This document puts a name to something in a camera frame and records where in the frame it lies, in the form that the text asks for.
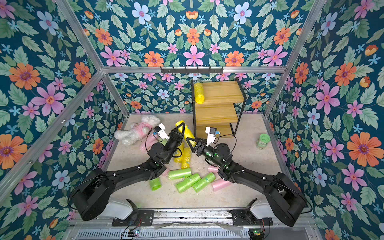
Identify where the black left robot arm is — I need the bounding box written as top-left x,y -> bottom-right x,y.
68,123 -> 186,221

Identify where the black wall hook rail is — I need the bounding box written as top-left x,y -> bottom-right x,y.
160,67 -> 224,74

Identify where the green trash bag roll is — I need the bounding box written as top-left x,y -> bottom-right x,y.
176,174 -> 201,194
150,178 -> 162,192
168,168 -> 192,180
192,172 -> 216,193

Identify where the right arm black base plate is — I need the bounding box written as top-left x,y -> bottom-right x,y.
229,199 -> 274,226

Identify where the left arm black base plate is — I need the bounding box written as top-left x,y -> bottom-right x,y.
112,199 -> 155,227

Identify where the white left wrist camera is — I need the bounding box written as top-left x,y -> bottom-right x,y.
154,123 -> 170,140

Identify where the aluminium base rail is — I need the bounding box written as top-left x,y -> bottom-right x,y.
63,208 -> 323,240

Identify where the white pink plush toy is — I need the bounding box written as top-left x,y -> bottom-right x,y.
114,115 -> 161,146

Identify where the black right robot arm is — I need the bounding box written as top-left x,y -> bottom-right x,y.
186,138 -> 307,227

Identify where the wooden shelf with black frame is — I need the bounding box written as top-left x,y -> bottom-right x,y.
193,78 -> 247,138

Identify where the pink trash bag roll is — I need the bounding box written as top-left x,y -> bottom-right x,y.
140,134 -> 158,152
208,166 -> 219,173
212,179 -> 233,192

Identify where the yellow trash bag roll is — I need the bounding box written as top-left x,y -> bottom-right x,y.
175,120 -> 195,141
174,142 -> 185,163
194,82 -> 205,104
181,147 -> 192,169

